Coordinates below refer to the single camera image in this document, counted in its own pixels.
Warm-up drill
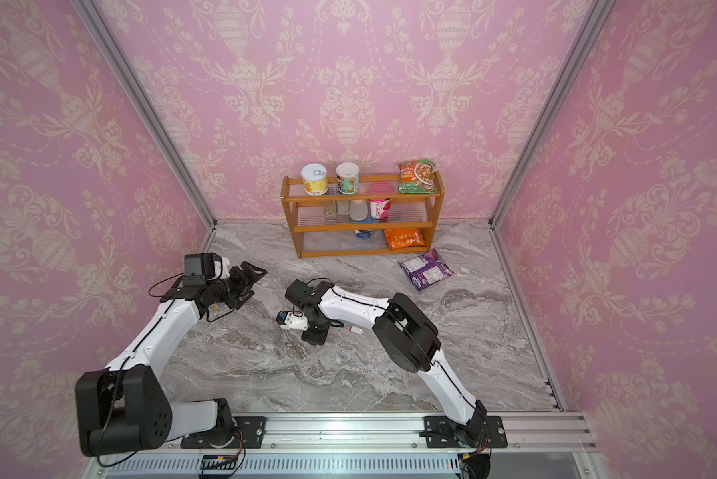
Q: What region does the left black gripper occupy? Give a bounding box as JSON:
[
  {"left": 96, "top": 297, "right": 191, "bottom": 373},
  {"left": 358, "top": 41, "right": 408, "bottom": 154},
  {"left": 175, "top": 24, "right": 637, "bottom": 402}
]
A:
[{"left": 207, "top": 259, "right": 268, "bottom": 307}]

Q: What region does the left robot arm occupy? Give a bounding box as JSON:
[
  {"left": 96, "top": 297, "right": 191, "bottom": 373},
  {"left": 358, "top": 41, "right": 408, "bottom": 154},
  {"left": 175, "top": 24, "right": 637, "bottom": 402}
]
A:
[{"left": 75, "top": 253, "right": 267, "bottom": 459}]

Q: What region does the aluminium front rail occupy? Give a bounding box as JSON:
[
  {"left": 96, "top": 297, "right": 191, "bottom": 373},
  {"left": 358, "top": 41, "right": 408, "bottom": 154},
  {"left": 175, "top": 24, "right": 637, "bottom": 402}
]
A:
[{"left": 82, "top": 411, "right": 607, "bottom": 478}]

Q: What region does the white bottle on shelf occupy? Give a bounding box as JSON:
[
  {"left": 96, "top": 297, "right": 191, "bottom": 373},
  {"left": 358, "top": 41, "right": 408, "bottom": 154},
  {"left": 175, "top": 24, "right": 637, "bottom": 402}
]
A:
[{"left": 348, "top": 200, "right": 369, "bottom": 223}]

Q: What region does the pink white cup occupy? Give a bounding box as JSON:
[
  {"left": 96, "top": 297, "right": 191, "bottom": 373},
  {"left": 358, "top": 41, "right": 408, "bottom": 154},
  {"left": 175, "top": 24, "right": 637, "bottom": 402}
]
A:
[{"left": 368, "top": 199, "right": 391, "bottom": 220}]

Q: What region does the purple snack bag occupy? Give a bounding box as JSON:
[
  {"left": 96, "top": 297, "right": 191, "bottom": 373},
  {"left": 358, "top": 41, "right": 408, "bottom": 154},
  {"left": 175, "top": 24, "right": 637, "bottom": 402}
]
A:
[{"left": 398, "top": 249, "right": 454, "bottom": 291}]

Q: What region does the orange snack bag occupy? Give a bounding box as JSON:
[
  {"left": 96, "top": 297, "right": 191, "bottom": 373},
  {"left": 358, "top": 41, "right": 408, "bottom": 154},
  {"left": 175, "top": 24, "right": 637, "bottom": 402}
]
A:
[{"left": 384, "top": 228, "right": 426, "bottom": 251}]

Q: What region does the yellow white can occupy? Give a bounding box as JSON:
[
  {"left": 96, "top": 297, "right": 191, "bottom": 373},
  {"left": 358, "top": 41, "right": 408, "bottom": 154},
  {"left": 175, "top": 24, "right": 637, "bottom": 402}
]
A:
[{"left": 300, "top": 164, "right": 330, "bottom": 197}]

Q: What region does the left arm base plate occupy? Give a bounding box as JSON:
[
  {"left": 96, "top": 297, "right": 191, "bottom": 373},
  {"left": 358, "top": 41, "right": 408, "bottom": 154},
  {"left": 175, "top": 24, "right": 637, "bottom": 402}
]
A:
[{"left": 180, "top": 416, "right": 266, "bottom": 450}]

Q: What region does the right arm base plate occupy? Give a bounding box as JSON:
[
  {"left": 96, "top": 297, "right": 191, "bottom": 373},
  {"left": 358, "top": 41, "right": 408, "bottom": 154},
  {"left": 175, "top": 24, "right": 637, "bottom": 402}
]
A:
[{"left": 418, "top": 415, "right": 508, "bottom": 451}]

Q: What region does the green white can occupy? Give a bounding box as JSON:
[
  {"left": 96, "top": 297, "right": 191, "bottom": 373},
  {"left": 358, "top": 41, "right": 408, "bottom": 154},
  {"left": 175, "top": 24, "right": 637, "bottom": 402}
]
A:
[{"left": 336, "top": 162, "right": 360, "bottom": 195}]

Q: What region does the wooden shelf rack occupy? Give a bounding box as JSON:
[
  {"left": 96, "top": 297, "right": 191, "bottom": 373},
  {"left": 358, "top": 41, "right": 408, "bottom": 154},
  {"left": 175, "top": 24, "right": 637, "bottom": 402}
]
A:
[{"left": 280, "top": 172, "right": 445, "bottom": 259}]

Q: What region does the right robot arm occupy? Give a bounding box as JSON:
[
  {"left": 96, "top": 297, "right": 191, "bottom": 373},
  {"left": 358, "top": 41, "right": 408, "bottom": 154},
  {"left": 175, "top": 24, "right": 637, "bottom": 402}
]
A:
[{"left": 278, "top": 279, "right": 492, "bottom": 451}]

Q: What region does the green red snack bag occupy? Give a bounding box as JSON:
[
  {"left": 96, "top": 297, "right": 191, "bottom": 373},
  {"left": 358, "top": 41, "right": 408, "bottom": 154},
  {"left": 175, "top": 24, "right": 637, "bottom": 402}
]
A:
[{"left": 397, "top": 159, "right": 438, "bottom": 195}]

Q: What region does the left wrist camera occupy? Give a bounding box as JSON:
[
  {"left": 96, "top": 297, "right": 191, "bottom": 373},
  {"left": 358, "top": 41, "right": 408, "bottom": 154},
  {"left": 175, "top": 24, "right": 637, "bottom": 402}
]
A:
[{"left": 183, "top": 253, "right": 230, "bottom": 287}]

